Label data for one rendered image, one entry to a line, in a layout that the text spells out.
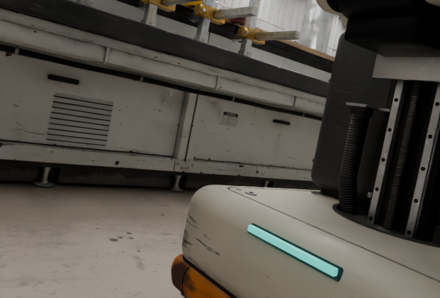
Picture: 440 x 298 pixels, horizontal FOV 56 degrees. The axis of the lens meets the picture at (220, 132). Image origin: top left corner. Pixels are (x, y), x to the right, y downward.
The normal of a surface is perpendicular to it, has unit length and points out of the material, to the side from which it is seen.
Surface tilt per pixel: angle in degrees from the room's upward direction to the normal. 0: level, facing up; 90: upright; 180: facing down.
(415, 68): 90
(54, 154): 90
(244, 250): 90
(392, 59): 90
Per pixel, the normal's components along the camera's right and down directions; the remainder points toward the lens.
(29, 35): 0.60, 0.16
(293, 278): -0.78, -0.12
